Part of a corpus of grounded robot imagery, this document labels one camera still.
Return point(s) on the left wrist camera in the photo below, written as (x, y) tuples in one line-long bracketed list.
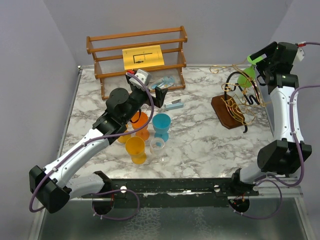
[(142, 75)]

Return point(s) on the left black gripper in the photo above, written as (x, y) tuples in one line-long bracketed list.
[(160, 93)]

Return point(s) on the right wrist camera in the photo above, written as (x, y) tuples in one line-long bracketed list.
[(300, 55)]

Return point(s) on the wine glass rack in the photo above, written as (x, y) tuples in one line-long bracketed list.
[(234, 108)]

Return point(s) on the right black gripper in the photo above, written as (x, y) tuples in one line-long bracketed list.
[(268, 50)]

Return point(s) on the blue wine glass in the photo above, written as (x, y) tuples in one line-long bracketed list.
[(161, 123)]

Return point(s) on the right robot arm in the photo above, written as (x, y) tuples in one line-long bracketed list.
[(288, 151)]

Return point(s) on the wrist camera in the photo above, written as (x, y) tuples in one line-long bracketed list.
[(142, 75), (300, 55)]

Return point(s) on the green wine glass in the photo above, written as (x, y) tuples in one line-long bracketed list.
[(245, 80)]

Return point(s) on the yellow wine glass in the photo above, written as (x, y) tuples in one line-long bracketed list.
[(135, 147), (124, 138)]

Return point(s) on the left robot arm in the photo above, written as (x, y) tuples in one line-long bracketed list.
[(52, 185)]

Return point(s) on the wooden shelf rack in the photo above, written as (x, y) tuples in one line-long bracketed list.
[(106, 51)]

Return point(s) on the clear wine glass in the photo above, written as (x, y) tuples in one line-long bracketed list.
[(158, 150)]

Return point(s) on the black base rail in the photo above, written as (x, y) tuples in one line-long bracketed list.
[(171, 192)]

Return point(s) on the blue correction tape package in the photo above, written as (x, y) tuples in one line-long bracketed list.
[(163, 83)]

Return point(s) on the orange wine glass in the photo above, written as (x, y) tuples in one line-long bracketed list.
[(139, 120)]

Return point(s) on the yellow book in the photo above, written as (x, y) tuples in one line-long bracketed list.
[(142, 57)]

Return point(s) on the light blue stapler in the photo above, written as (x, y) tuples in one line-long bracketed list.
[(174, 104)]

